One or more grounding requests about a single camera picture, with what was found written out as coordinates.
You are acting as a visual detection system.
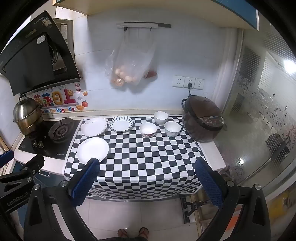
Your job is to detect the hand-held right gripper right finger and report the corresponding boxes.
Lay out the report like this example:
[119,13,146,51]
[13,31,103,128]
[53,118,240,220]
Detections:
[194,158,271,241]

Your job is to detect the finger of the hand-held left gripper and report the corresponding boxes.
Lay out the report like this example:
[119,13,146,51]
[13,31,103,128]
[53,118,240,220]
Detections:
[0,150,15,168]
[0,154,45,186]

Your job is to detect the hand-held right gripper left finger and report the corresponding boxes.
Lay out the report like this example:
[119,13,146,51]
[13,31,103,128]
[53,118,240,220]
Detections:
[23,158,101,241]

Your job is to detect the white bowl blue rim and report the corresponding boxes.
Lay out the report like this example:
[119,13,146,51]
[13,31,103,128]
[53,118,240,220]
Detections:
[164,121,182,138]

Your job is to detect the plain white plate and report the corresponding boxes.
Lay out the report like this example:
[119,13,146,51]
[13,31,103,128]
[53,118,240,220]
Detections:
[77,137,110,164]

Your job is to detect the black glass gas stove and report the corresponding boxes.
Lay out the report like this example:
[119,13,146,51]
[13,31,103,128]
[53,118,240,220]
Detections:
[18,118,82,160]

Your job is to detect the round gas burner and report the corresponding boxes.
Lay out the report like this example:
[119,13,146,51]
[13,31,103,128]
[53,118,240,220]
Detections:
[48,119,75,142]

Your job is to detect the steel steamer pot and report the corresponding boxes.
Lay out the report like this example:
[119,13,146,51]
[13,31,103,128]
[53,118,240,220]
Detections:
[13,94,44,136]

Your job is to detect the white plate faint print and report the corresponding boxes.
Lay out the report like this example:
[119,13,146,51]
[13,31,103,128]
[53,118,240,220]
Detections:
[81,117,108,137]

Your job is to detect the black white checkered cloth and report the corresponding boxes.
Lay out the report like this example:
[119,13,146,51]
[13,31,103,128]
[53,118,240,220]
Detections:
[63,115,208,201]

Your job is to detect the white plate blue striped rim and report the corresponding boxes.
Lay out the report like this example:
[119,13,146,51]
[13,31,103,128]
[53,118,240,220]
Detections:
[109,116,134,133]

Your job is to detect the person's right foot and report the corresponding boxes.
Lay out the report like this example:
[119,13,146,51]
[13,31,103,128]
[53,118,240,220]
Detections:
[138,227,149,240]

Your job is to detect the dark slatted crate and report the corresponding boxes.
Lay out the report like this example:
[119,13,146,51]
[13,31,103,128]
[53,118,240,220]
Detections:
[265,133,291,161]

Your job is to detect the white bowl red pattern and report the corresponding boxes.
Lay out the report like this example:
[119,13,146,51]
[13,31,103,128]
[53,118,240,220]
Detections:
[139,122,157,138]

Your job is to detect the white bowl dark rim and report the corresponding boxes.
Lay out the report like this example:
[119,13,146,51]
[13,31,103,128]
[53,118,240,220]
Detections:
[154,111,169,125]

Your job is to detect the patterned frosted glass door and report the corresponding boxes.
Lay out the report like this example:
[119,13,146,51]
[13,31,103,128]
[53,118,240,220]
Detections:
[215,29,296,209]

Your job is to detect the black range hood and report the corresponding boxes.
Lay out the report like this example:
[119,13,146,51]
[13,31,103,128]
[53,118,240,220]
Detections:
[0,10,83,96]

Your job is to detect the clear plastic bag of eggs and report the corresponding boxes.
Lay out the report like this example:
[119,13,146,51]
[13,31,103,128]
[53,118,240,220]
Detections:
[104,29,156,90]

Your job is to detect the small bag with red contents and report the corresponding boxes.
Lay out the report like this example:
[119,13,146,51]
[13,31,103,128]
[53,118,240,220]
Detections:
[144,68,158,80]

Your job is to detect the black metal bracket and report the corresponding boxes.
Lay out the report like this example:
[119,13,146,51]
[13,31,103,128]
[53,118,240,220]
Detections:
[180,197,209,224]

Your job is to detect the colourful wall sticker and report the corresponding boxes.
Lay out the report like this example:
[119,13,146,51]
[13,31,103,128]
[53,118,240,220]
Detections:
[27,83,90,115]

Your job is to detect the wall hook rail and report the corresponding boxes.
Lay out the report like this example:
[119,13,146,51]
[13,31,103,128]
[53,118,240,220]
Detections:
[116,21,172,31]

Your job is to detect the beige wall cabinet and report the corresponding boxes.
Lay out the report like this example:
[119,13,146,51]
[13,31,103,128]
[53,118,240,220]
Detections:
[52,0,260,30]

